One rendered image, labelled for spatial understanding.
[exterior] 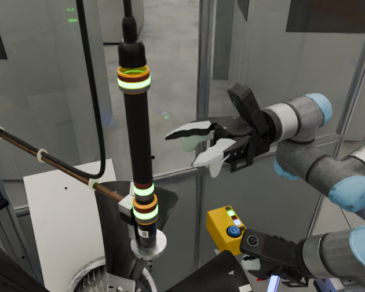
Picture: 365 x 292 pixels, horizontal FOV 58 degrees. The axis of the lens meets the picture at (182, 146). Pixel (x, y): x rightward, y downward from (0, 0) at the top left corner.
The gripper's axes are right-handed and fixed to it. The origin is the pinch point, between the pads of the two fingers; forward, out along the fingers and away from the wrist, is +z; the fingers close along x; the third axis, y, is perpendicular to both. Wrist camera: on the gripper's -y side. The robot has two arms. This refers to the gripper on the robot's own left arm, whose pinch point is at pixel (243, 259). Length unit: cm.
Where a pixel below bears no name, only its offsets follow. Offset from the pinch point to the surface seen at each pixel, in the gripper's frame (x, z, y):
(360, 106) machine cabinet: 238, 108, 154
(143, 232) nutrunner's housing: -7.7, -8.2, -26.8
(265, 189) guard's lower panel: 70, 73, 49
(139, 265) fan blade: -9.3, 10.9, -19.5
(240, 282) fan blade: -1.6, 11.1, 8.0
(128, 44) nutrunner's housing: 4, -35, -45
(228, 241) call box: 14.9, 31.0, 12.3
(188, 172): 48, 64, 0
